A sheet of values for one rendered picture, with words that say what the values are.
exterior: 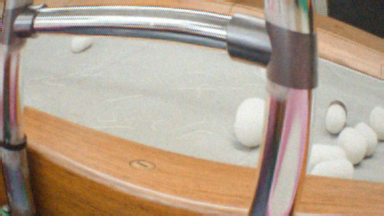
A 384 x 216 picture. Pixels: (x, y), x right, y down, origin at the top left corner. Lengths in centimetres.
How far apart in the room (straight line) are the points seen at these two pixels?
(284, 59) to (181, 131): 22
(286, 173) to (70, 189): 13
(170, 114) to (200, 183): 16
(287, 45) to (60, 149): 15
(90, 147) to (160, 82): 19
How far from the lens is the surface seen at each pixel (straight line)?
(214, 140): 50
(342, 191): 36
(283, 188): 31
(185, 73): 60
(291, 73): 29
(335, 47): 70
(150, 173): 38
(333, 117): 51
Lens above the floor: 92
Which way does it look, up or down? 19 degrees down
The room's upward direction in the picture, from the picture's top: 3 degrees clockwise
